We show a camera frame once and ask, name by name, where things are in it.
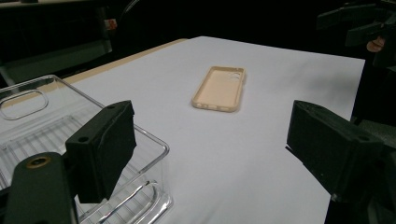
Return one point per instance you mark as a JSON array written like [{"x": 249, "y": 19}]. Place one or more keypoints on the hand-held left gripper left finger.
[{"x": 99, "y": 149}]

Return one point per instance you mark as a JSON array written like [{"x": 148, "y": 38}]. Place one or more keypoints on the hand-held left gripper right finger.
[{"x": 333, "y": 149}]

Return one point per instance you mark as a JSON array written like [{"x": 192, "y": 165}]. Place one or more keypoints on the clear plastic container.
[{"x": 31, "y": 124}]

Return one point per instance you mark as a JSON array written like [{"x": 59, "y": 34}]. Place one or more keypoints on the beige phone case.
[{"x": 218, "y": 90}]

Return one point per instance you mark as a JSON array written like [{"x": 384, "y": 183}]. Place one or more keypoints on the white table mat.
[{"x": 249, "y": 161}]

